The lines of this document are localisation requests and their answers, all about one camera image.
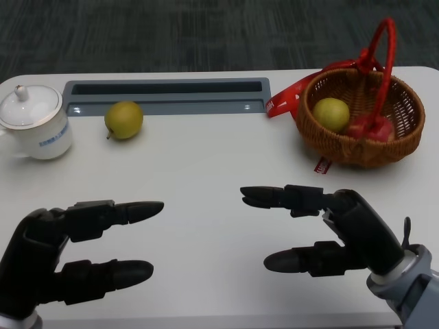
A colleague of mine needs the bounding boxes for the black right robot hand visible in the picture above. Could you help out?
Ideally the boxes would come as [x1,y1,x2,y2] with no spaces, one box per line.
[239,184,405,278]

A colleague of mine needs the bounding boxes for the white mug lid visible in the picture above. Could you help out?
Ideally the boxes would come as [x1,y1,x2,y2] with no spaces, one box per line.
[0,84,64,130]

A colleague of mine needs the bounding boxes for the wicker basket with red handle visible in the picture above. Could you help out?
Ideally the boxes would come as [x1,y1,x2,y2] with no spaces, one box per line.
[264,17,426,175]

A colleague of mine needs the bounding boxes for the red apple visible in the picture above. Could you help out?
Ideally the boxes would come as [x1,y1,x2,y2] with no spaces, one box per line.
[346,114,395,142]

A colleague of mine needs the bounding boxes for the green pear with stem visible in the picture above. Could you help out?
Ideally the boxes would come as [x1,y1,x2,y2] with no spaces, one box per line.
[104,100,144,141]

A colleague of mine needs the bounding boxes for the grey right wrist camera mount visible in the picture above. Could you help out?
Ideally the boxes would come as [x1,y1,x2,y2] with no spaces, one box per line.
[366,245,439,329]

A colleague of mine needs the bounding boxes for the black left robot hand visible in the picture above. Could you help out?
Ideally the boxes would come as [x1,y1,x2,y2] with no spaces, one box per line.
[0,200,165,321]

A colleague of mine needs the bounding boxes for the white ceramic mug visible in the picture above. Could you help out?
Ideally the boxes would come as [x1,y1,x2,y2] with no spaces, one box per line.
[0,109,74,161]

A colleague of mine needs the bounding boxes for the grey slotted table groove insert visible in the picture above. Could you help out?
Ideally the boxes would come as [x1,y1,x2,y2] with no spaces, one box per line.
[62,77,272,117]

